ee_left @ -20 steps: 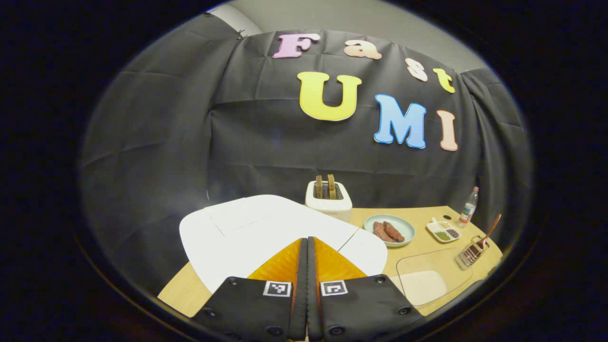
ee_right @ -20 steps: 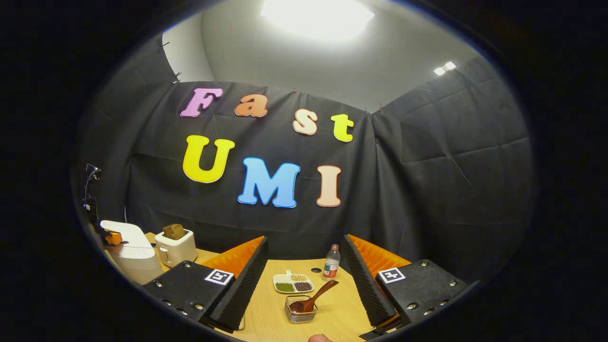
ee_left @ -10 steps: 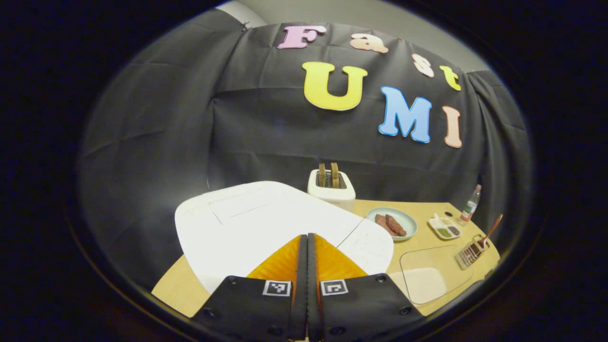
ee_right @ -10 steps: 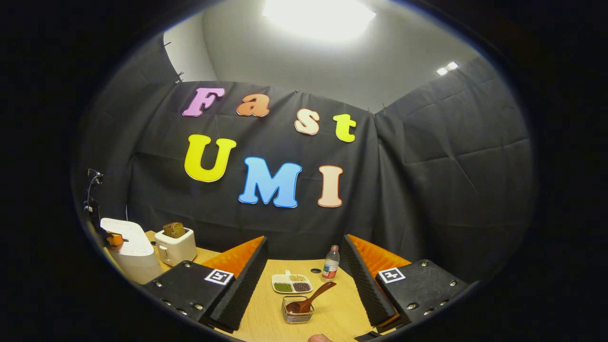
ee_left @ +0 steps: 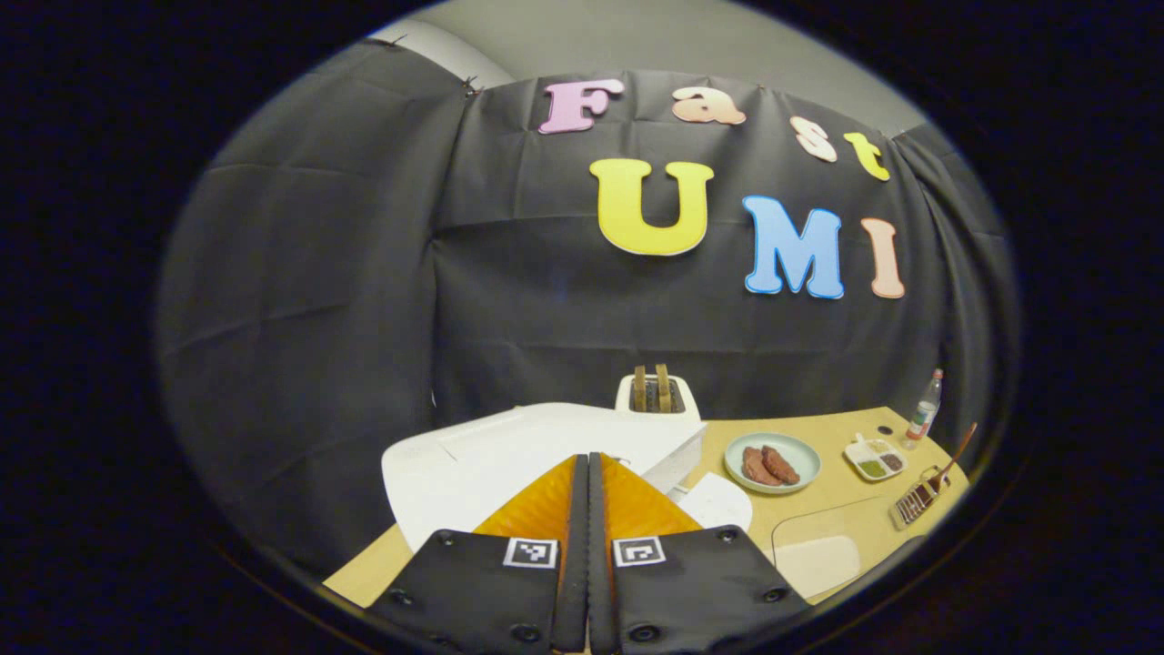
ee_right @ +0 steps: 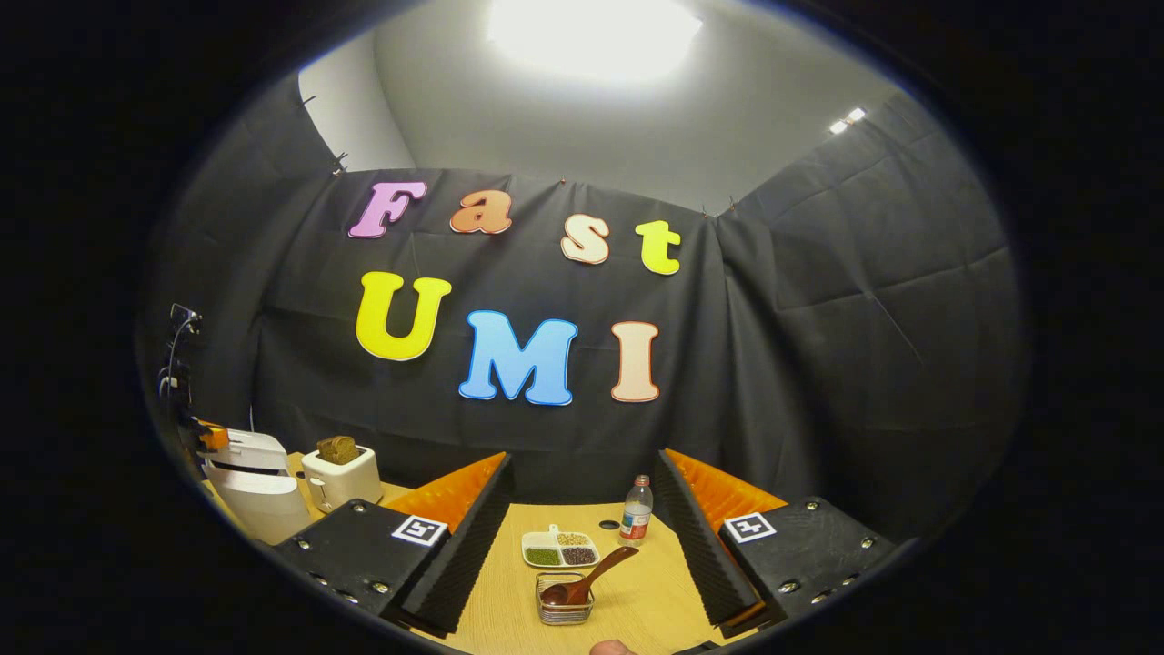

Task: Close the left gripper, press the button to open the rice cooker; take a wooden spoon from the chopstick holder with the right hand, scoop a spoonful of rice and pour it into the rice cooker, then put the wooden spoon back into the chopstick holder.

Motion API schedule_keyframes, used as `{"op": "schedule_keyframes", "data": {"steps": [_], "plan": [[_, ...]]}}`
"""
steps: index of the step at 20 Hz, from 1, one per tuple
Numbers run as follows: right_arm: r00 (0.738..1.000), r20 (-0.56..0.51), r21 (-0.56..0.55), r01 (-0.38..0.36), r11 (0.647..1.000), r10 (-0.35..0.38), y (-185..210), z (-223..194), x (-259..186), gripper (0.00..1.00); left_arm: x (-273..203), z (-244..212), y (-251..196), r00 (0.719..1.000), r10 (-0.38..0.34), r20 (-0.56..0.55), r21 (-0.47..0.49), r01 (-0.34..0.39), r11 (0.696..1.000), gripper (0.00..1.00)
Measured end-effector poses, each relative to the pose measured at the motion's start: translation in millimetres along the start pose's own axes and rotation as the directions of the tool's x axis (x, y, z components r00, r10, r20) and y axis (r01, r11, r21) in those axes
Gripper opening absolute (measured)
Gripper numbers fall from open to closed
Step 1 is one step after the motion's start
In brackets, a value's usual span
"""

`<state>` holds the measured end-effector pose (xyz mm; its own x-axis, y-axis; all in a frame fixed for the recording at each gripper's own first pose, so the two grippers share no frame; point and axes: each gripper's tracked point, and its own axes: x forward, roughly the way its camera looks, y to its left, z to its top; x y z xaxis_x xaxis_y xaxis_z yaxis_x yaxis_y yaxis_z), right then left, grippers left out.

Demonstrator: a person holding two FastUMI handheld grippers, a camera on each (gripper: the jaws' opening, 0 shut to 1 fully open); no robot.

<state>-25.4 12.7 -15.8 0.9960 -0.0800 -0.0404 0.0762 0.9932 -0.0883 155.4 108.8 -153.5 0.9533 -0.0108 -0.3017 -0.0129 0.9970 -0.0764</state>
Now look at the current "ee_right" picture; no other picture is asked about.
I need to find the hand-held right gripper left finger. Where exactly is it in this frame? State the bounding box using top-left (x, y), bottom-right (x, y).
top-left (273, 452), bottom-right (515, 636)

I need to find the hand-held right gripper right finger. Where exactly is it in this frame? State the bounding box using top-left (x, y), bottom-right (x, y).
top-left (655, 448), bottom-right (910, 638)

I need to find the white rice cooker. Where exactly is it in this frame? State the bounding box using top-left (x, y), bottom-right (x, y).
top-left (202, 429), bottom-right (312, 545)

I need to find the brown wooden spoon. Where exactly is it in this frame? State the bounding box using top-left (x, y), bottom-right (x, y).
top-left (541, 546), bottom-right (639, 608)

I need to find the clear bottle with red label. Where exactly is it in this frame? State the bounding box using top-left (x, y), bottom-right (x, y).
top-left (619, 475), bottom-right (654, 547)

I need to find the white divided dish of beans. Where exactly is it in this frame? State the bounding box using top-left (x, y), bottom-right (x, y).
top-left (521, 525), bottom-right (601, 569)

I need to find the white toaster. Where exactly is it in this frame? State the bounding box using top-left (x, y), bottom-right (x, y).
top-left (302, 444), bottom-right (383, 512)

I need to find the black backdrop cloth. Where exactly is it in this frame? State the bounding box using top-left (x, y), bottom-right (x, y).
top-left (136, 73), bottom-right (1029, 547)

